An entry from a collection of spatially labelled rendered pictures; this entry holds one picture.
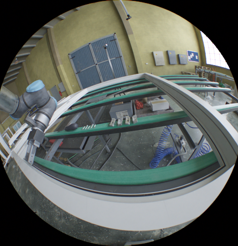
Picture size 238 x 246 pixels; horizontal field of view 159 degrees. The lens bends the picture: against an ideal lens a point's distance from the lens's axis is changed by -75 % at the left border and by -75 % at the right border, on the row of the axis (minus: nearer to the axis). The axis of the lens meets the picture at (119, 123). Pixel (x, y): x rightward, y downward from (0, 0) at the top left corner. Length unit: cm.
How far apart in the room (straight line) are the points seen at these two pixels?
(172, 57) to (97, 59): 543
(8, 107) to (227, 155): 70
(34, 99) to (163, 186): 55
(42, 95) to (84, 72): 690
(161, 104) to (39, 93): 89
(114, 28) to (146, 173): 740
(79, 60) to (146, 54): 494
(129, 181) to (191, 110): 34
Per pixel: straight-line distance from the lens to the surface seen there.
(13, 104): 45
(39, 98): 46
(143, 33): 725
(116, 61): 655
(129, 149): 132
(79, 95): 133
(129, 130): 35
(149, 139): 141
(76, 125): 44
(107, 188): 23
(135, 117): 35
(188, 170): 23
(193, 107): 38
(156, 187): 21
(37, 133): 42
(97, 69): 680
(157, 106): 84
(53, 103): 51
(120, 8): 803
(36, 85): 44
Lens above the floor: 106
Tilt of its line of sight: 34 degrees down
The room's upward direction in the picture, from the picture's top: 18 degrees counter-clockwise
